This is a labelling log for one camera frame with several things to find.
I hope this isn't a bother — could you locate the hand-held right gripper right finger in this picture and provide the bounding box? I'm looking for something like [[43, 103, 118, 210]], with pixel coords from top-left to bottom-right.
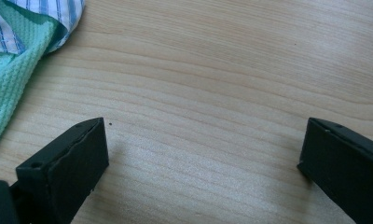
[[297, 117, 373, 224]]

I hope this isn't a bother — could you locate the blue striped white cloth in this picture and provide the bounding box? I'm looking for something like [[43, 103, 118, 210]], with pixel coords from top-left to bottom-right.
[[0, 0, 86, 55]]

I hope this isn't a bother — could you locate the green waffle-weave cloth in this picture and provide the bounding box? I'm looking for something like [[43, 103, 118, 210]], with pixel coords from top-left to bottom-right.
[[0, 0, 69, 154]]

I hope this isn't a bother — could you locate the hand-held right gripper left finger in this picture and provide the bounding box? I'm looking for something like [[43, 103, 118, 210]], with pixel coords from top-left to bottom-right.
[[9, 117, 110, 224]]

